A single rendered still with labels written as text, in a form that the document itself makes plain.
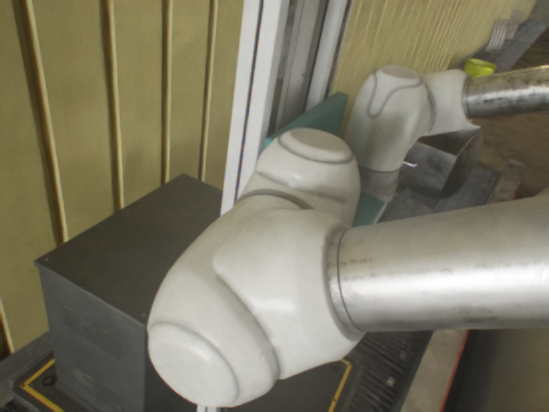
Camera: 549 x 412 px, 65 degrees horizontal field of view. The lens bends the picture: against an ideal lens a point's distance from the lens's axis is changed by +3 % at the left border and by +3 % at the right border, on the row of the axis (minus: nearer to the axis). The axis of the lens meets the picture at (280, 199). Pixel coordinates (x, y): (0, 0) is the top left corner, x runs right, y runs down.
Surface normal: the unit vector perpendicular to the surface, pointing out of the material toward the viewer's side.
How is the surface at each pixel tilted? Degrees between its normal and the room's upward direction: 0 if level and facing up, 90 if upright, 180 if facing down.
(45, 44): 90
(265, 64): 90
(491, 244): 51
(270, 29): 90
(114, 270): 0
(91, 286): 0
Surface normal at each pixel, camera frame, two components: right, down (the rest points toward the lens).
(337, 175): 0.54, -0.12
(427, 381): 0.16, -0.81
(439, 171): -0.56, 0.38
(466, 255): -0.55, -0.26
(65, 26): 0.83, 0.42
